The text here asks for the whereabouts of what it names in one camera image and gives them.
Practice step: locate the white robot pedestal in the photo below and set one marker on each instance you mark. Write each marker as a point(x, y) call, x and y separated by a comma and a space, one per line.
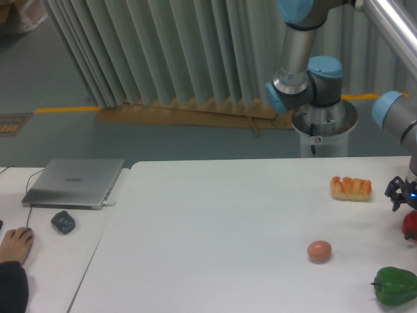
point(324, 131)

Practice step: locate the orange bread toy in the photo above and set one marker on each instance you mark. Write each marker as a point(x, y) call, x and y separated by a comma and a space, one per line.
point(350, 189)

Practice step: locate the silver laptop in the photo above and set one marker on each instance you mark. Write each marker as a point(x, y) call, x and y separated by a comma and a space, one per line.
point(74, 183)

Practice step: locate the pale green curtain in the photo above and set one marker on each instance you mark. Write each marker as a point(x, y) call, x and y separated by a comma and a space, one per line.
point(207, 54)

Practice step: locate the person's bare hand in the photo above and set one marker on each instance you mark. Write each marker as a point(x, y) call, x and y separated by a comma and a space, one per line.
point(16, 245)

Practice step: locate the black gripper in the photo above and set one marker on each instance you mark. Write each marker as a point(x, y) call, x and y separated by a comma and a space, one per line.
point(401, 191)

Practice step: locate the black sleeved forearm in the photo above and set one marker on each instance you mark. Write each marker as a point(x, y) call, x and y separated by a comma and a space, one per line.
point(14, 287)

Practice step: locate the red bell pepper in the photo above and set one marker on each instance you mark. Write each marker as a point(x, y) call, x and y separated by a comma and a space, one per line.
point(409, 226)

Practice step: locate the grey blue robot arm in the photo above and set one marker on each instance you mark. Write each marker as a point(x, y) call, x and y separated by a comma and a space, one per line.
point(310, 87)

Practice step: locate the brown cardboard sheet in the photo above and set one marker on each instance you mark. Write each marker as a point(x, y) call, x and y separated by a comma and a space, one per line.
point(257, 116)

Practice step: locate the green bell pepper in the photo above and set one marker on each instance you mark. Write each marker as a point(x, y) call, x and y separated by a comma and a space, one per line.
point(394, 286)

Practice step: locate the black round controller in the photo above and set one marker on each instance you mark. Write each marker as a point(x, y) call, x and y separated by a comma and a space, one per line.
point(63, 222)

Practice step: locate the brown egg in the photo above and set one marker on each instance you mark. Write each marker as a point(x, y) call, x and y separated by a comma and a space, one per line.
point(319, 251)

